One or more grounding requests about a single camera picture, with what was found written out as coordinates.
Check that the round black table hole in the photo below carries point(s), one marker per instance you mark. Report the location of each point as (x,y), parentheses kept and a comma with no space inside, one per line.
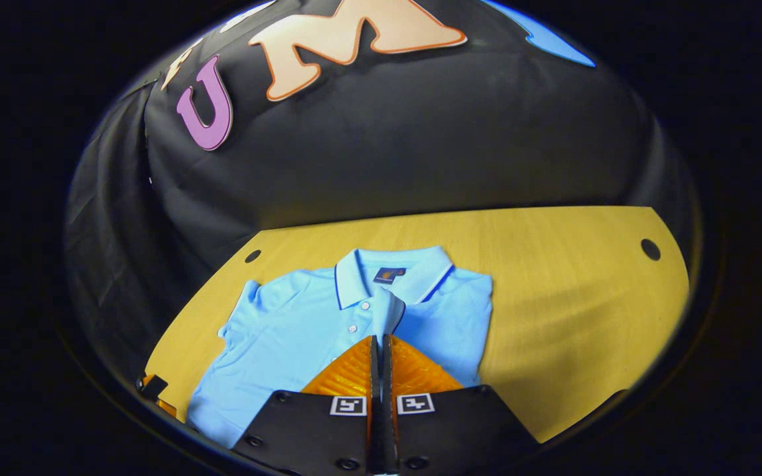
(253,256)
(650,249)

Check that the black backdrop cloth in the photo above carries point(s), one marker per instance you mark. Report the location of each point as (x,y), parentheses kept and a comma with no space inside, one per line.
(387,145)

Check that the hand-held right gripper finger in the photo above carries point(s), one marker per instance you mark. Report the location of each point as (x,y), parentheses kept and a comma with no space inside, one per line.
(375,377)
(386,377)

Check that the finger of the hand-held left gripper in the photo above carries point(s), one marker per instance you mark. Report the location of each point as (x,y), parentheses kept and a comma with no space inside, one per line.
(153,387)

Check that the light blue T-shirt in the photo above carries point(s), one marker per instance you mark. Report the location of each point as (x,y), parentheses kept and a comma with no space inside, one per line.
(288,330)

